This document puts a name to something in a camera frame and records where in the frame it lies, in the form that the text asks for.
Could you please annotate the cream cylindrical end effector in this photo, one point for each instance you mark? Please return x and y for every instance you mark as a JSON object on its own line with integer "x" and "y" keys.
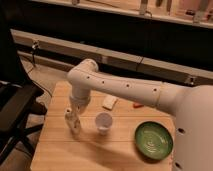
{"x": 76, "y": 111}

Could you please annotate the small white bottle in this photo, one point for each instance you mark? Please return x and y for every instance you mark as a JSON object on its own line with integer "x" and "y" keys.
{"x": 74, "y": 126}

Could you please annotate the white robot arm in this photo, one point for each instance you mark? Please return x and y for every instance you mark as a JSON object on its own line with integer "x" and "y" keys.
{"x": 192, "y": 108}

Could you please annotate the white paper cup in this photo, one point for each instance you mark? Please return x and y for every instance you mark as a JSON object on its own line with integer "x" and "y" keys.
{"x": 103, "y": 122}

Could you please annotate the white sponge block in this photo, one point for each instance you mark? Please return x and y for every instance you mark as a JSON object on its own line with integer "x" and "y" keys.
{"x": 109, "y": 102}

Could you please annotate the wooden table board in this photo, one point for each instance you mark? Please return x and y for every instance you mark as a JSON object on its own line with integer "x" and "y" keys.
{"x": 59, "y": 150}

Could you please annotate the black chair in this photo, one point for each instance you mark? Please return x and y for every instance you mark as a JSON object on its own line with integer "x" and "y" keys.
{"x": 18, "y": 99}

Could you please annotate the orange sausage toy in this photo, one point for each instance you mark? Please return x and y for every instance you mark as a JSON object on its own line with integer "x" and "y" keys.
{"x": 137, "y": 105}

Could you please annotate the green ceramic plate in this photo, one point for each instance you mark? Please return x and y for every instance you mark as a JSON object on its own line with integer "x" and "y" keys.
{"x": 153, "y": 140}

